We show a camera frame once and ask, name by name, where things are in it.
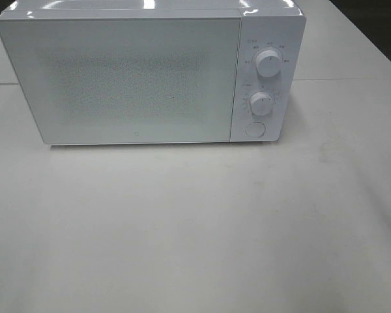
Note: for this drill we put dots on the round white door release button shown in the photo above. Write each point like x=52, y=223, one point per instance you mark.
x=256, y=129

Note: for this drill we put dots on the white microwave door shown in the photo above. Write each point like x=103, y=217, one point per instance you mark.
x=126, y=81

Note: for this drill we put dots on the white microwave oven body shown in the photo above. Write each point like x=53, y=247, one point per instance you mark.
x=263, y=24

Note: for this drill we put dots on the white microwave knob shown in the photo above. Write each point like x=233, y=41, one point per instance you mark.
x=261, y=103
x=268, y=62

